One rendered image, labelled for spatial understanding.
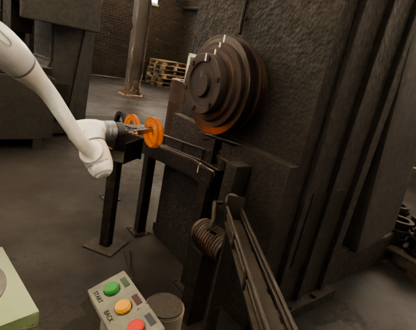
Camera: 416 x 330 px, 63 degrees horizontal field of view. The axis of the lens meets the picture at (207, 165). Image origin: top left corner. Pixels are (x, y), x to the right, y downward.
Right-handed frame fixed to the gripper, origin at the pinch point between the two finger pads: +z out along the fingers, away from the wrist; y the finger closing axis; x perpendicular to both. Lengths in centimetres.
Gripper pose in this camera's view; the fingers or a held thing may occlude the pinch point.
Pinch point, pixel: (152, 129)
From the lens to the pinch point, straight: 174.6
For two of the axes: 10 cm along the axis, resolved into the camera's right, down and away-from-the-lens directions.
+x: 1.4, -9.3, -3.3
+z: 7.9, -0.9, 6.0
